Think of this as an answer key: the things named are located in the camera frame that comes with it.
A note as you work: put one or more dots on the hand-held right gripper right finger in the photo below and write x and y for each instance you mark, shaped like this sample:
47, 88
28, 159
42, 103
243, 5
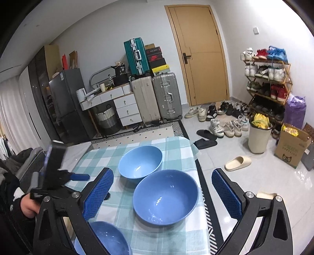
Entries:
227, 196

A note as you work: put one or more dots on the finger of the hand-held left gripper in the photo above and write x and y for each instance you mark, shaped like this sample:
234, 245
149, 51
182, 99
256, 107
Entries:
81, 177

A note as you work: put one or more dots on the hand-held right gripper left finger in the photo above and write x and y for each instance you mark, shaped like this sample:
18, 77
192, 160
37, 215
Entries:
98, 196

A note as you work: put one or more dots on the blue bowl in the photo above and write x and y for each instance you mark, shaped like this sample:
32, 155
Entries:
108, 240
164, 196
139, 161

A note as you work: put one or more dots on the person's left forearm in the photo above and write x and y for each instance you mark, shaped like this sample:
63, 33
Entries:
9, 186

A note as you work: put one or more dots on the person's left hand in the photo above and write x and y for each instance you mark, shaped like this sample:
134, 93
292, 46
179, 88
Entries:
27, 206

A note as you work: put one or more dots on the grey marble coffee table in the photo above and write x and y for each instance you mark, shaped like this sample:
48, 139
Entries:
78, 154

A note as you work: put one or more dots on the grey quilted chair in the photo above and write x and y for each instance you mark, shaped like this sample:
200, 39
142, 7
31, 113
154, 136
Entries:
32, 159

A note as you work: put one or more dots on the beige slide sandal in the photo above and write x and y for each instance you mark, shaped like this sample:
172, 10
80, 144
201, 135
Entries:
238, 163
266, 195

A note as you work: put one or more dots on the black slipper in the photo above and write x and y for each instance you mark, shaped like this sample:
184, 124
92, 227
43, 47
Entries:
206, 134
204, 144

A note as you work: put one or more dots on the woven laundry basket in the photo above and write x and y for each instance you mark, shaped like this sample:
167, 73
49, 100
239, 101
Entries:
106, 120

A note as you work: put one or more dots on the beige trash bin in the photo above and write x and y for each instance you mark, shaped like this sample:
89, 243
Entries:
258, 139

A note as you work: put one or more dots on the grey refrigerator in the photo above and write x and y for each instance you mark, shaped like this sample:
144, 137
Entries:
71, 103

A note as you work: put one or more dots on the teal plaid tablecloth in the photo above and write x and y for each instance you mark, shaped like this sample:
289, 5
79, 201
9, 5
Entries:
176, 152

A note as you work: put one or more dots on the white curtain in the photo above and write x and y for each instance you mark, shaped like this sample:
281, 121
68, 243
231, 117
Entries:
12, 112

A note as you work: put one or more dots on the dark glass cabinet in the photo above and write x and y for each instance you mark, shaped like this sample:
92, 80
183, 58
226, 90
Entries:
41, 98

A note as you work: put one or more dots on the white kettle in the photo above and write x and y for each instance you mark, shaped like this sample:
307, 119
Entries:
81, 95

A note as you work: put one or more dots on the cardboard box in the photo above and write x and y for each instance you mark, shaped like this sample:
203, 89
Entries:
289, 152

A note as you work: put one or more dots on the pile of sneakers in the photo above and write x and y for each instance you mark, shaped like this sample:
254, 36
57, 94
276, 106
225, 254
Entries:
228, 115

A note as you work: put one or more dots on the yellow plastic bag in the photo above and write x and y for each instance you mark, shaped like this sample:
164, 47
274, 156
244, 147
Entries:
260, 121

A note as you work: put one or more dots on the white drawer desk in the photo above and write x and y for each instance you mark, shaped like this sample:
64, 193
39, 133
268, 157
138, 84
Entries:
122, 103

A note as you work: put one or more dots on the grey felt bag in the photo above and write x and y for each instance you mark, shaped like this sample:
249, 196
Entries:
307, 157

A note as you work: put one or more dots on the white cup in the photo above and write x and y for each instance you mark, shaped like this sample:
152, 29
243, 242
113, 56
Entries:
102, 87

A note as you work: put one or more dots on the cream suitcase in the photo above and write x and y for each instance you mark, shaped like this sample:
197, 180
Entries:
144, 100

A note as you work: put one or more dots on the oval mirror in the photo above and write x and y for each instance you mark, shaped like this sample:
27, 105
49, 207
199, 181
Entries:
100, 74

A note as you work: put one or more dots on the red paper bag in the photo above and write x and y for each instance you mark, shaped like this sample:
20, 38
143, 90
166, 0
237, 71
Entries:
65, 62

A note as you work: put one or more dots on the purple plastic bag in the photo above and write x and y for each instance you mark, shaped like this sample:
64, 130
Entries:
295, 110

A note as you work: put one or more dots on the black gift bag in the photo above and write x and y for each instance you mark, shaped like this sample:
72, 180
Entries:
120, 70

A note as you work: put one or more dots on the silver suitcase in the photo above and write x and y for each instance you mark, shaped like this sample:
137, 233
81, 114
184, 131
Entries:
168, 98

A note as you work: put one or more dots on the tan wooden door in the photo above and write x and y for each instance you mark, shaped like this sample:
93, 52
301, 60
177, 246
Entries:
198, 73

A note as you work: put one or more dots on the rows of sneakers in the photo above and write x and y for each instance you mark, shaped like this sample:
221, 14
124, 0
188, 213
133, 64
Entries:
267, 71

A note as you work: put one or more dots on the teal suitcase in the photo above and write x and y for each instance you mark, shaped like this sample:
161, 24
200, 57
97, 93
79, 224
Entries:
135, 56

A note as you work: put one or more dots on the yellow black shoe box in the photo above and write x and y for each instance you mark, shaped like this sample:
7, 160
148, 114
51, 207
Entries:
160, 69

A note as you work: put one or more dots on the black red shoe box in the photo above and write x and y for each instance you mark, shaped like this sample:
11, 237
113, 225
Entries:
155, 58

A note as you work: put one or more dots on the tan shoe box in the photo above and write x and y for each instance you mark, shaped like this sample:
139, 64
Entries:
149, 46

